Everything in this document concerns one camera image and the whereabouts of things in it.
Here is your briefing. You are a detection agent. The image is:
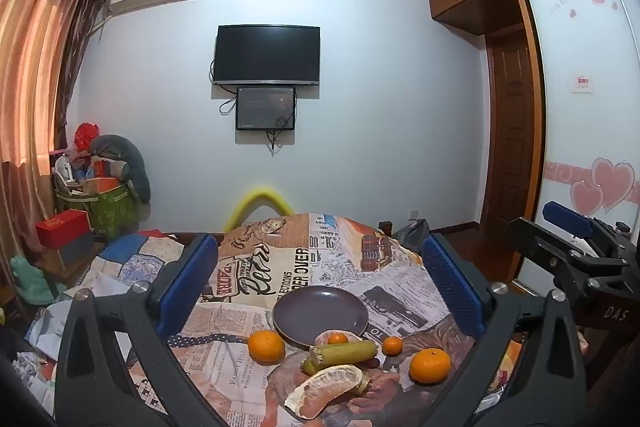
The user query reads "small black wall monitor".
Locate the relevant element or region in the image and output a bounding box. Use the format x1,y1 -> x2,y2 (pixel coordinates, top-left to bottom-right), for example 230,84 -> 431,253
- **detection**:
235,86 -> 297,132

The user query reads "heart print sliding wardrobe door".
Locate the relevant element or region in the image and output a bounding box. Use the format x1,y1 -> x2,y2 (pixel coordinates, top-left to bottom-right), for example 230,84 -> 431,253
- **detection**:
516,0 -> 640,290

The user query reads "large orange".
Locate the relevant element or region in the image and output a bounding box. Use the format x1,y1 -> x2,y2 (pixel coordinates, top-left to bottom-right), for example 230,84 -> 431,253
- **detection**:
409,348 -> 452,385
248,330 -> 286,364

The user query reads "peeled pomelo segment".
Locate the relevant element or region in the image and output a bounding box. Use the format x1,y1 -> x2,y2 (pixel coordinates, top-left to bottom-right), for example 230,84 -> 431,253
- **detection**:
283,364 -> 365,422

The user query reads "red box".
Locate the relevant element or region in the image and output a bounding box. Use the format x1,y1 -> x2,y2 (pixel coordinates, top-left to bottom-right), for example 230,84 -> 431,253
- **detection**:
34,209 -> 92,251

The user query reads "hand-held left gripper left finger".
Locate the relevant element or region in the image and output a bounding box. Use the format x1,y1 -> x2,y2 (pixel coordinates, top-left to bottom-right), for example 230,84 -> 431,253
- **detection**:
52,233 -> 236,427

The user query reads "grey backpack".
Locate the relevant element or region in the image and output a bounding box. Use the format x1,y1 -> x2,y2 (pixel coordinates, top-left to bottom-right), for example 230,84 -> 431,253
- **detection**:
391,219 -> 432,254

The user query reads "grey box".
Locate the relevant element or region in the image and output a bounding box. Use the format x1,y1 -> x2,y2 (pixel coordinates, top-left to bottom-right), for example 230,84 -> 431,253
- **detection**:
47,231 -> 110,270

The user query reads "small white fan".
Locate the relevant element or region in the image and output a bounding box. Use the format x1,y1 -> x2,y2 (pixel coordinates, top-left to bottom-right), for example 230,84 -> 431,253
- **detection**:
53,155 -> 77,188

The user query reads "black wall television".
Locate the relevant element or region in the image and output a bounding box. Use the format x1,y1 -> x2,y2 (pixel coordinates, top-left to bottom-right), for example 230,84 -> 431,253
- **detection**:
213,25 -> 322,86

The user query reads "black hanging monitor cable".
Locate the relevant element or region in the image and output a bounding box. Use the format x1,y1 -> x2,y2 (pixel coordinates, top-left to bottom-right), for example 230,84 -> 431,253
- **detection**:
266,129 -> 287,156

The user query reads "green storage box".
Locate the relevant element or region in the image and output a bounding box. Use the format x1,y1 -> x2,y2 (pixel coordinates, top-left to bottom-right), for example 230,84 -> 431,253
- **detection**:
55,183 -> 139,241

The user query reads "newspaper print blanket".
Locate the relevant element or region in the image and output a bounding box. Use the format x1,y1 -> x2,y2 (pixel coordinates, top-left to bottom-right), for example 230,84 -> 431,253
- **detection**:
127,212 -> 526,427

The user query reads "partly peeled mandarin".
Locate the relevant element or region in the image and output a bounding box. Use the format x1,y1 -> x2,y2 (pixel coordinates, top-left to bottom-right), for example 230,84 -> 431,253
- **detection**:
314,329 -> 366,349

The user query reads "yellow foam tube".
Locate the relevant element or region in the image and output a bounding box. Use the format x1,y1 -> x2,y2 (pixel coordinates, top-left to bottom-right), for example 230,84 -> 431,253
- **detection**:
223,188 -> 295,234

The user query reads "dark brown curtain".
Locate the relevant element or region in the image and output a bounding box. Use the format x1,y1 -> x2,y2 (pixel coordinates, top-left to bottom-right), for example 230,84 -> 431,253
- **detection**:
54,0 -> 112,152

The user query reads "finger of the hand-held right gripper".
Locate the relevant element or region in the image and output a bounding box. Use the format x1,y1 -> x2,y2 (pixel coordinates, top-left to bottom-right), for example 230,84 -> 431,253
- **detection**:
542,201 -> 598,240
509,217 -> 629,304

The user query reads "pink curtain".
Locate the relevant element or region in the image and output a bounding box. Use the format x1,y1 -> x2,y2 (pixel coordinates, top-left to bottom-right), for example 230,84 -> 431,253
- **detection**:
0,0 -> 97,268

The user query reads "blue patchwork quilt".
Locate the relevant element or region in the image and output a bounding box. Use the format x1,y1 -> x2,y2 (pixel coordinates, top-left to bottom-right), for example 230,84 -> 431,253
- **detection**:
75,232 -> 188,295

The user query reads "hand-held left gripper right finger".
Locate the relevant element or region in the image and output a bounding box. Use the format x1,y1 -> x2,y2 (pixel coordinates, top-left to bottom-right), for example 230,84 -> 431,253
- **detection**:
415,233 -> 589,427

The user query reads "red plastic bag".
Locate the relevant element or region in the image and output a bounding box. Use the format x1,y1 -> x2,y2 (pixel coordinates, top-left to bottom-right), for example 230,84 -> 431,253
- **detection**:
74,122 -> 100,151

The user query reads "orange box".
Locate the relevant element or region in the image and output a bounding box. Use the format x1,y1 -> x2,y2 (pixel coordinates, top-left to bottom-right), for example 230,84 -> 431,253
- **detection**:
81,176 -> 120,196

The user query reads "brown wooden door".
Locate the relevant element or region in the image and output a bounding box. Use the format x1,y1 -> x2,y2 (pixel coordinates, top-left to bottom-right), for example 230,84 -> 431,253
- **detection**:
484,28 -> 545,234

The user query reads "purple plate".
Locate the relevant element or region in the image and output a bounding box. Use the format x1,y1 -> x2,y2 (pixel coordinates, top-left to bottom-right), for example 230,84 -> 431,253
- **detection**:
272,285 -> 370,351

